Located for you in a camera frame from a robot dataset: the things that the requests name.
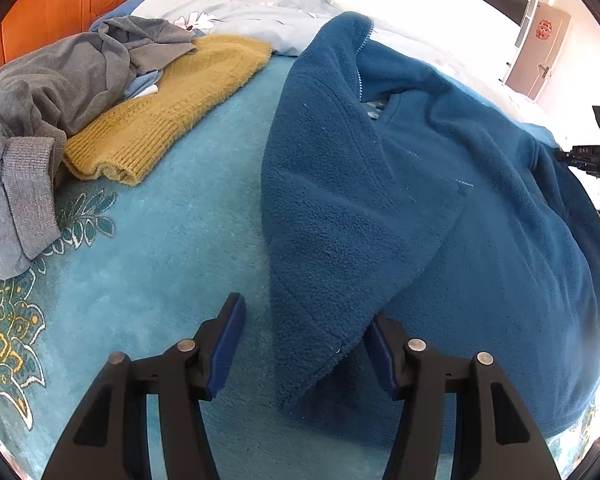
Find blue fleece zip jacket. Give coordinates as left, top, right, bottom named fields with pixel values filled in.
left=261, top=12, right=600, bottom=445

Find room door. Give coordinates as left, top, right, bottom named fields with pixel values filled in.
left=506, top=3, right=571, bottom=100

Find teal floral bed blanket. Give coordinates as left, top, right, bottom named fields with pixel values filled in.
left=0, top=56, right=401, bottom=479

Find light blue floral duvet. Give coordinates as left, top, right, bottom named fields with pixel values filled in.
left=108, top=0, right=555, bottom=130

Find mustard knit sweater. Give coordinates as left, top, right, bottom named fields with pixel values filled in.
left=64, top=35, right=273, bottom=186

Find grey sweatshirt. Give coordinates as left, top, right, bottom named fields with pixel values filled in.
left=0, top=16, right=194, bottom=280

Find light blue pants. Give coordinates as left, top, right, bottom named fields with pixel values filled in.
left=123, top=70, right=162, bottom=101

